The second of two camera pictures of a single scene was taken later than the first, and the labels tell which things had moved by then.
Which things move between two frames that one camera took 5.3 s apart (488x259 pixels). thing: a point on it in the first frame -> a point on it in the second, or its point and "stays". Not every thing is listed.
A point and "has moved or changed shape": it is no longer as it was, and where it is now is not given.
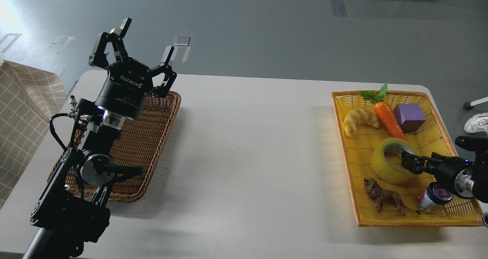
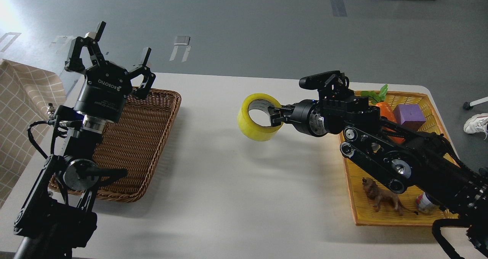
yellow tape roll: [379, 165] has moved or changed shape
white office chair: [470, 106] stays
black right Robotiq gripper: [456, 173] -> [305, 115]
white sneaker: [478, 122] stays
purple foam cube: [410, 116] stays
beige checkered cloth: [30, 96] stays
